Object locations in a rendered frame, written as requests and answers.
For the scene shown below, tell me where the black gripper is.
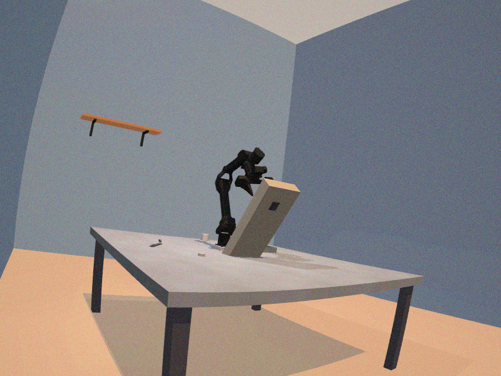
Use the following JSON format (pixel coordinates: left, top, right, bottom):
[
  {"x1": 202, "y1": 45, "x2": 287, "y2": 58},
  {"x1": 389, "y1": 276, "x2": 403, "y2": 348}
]
[{"x1": 234, "y1": 166, "x2": 262, "y2": 196}]

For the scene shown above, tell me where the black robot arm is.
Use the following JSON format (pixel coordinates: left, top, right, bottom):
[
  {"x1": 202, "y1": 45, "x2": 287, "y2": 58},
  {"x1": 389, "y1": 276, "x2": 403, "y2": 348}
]
[{"x1": 215, "y1": 148, "x2": 267, "y2": 246}]

